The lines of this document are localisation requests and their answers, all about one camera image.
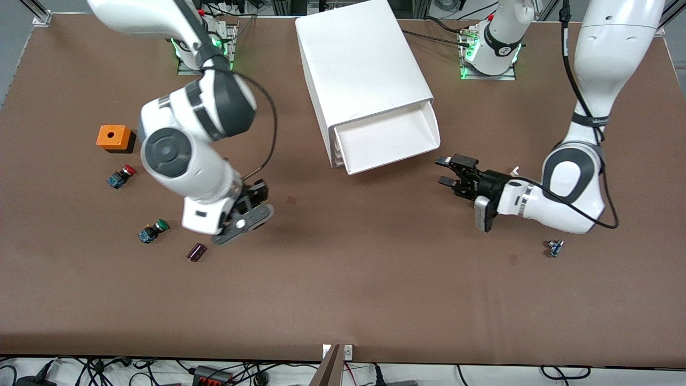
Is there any red push button switch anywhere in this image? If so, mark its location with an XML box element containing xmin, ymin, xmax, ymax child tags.
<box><xmin>106</xmin><ymin>165</ymin><xmax>137</xmax><ymax>189</ymax></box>

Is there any orange box with black base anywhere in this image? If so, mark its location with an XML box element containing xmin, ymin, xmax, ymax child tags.
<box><xmin>96</xmin><ymin>124</ymin><xmax>137</xmax><ymax>154</ymax></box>

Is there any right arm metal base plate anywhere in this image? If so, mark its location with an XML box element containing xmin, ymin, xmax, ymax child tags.
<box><xmin>177</xmin><ymin>24</ymin><xmax>237</xmax><ymax>76</ymax></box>

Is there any green push button switch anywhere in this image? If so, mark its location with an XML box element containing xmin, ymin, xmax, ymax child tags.
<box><xmin>138</xmin><ymin>219</ymin><xmax>169</xmax><ymax>244</ymax></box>

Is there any thin black cable loop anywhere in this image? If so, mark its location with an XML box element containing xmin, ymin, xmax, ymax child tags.
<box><xmin>540</xmin><ymin>366</ymin><xmax>592</xmax><ymax>381</ymax></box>

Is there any black cable bundle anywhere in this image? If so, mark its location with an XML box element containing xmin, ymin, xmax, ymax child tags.
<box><xmin>234</xmin><ymin>363</ymin><xmax>322</xmax><ymax>386</ymax></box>

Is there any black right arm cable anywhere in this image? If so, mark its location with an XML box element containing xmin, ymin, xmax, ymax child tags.
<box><xmin>233</xmin><ymin>71</ymin><xmax>278</xmax><ymax>183</ymax></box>

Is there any grey camera stand post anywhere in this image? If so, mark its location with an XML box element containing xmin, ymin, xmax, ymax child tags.
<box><xmin>308</xmin><ymin>344</ymin><xmax>344</xmax><ymax>386</ymax></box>

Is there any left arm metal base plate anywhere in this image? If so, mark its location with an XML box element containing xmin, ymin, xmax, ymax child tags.
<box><xmin>459</xmin><ymin>27</ymin><xmax>517</xmax><ymax>81</ymax></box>

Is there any black cable on table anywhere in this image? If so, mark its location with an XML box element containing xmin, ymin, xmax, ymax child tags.
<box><xmin>423</xmin><ymin>16</ymin><xmax>467</xmax><ymax>34</ymax></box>
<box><xmin>402</xmin><ymin>29</ymin><xmax>469</xmax><ymax>47</ymax></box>

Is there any white drawer cabinet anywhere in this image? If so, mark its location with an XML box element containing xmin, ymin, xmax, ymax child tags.
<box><xmin>295</xmin><ymin>0</ymin><xmax>435</xmax><ymax>169</ymax></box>

